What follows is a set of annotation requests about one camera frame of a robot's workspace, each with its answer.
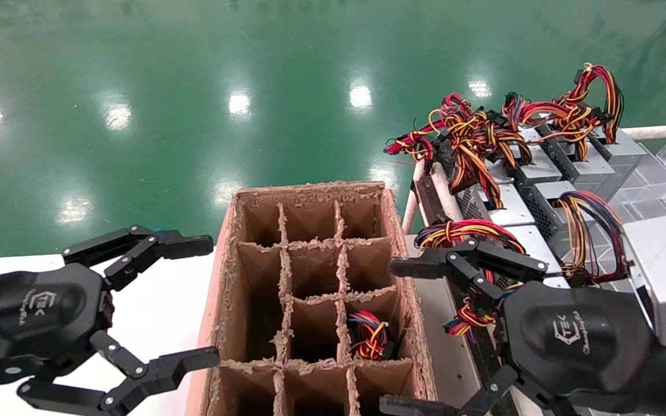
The white rounded-corner table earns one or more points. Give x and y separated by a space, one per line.
165 306

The silver power supply fan grille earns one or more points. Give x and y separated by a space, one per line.
622 153

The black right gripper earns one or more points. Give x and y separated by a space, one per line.
576 341

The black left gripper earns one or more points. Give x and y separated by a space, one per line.
32 318

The brown cardboard box with dividers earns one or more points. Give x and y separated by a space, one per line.
310 271

